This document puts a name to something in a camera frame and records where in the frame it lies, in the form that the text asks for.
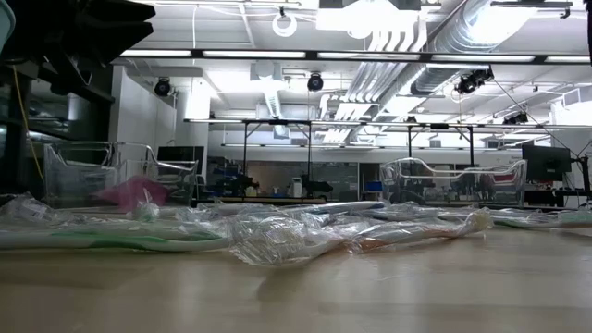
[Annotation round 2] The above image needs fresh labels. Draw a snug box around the pink paper sheet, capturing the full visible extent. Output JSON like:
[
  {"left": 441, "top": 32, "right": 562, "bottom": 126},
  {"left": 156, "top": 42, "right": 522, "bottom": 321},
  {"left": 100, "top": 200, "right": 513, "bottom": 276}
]
[{"left": 94, "top": 175, "right": 170, "bottom": 212}]

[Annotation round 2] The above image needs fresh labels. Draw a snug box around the black table frame rail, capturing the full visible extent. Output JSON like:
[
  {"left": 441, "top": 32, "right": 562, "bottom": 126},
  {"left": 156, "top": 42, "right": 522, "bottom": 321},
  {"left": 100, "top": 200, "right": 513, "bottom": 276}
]
[{"left": 190, "top": 197, "right": 339, "bottom": 207}]

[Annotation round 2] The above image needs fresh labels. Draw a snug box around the clear plastic bin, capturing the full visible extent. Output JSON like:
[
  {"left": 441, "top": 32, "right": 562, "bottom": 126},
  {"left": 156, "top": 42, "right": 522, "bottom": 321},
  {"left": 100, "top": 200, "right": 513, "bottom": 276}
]
[
  {"left": 43, "top": 141, "right": 200, "bottom": 209},
  {"left": 379, "top": 156, "right": 528, "bottom": 208}
]

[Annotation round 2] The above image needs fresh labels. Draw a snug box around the white ring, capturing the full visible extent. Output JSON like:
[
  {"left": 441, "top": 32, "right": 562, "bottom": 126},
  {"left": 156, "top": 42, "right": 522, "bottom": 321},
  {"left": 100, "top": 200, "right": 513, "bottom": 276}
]
[{"left": 271, "top": 11, "right": 299, "bottom": 39}]

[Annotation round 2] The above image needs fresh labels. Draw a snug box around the black monitor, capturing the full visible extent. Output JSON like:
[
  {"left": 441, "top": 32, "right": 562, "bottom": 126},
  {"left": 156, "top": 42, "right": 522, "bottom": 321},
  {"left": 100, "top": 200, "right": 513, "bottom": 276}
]
[
  {"left": 156, "top": 145, "right": 205, "bottom": 176},
  {"left": 521, "top": 144, "right": 573, "bottom": 183}
]

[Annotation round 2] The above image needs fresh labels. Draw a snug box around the black station frame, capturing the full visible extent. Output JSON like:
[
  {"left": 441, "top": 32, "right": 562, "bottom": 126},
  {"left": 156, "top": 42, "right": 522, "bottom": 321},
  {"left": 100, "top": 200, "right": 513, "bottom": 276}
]
[
  {"left": 240, "top": 118, "right": 314, "bottom": 200},
  {"left": 406, "top": 122, "right": 475, "bottom": 168}
]

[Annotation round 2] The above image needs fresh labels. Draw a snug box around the teal plastic bin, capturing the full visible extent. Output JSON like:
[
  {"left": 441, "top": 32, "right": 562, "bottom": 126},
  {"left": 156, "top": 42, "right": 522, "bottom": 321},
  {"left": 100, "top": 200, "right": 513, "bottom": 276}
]
[{"left": 0, "top": 0, "right": 16, "bottom": 53}]

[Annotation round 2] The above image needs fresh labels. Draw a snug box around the overhead light bar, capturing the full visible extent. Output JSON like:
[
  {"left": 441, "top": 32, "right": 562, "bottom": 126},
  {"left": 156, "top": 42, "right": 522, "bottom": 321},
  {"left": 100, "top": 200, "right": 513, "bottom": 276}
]
[{"left": 110, "top": 47, "right": 592, "bottom": 65}]

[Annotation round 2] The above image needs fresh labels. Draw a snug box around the blue toothbrush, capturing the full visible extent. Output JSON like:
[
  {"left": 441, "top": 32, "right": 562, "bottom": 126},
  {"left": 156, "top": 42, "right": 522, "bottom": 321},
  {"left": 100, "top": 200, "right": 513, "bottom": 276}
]
[
  {"left": 258, "top": 201, "right": 388, "bottom": 217},
  {"left": 360, "top": 206, "right": 491, "bottom": 223}
]

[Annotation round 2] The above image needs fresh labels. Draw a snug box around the yellow cable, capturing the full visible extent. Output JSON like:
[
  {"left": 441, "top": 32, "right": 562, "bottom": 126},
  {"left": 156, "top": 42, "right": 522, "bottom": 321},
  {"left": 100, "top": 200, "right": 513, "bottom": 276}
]
[{"left": 11, "top": 64, "right": 45, "bottom": 181}]

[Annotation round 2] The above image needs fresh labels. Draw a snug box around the black monitor stand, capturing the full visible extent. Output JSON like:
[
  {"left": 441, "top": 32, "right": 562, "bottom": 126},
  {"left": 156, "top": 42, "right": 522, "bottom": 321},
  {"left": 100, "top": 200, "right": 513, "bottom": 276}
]
[{"left": 571, "top": 154, "right": 592, "bottom": 193}]

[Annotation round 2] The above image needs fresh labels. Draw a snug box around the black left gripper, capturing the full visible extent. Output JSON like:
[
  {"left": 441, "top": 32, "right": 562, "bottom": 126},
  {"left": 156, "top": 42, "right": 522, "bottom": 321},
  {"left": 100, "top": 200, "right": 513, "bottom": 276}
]
[{"left": 13, "top": 0, "right": 156, "bottom": 64}]

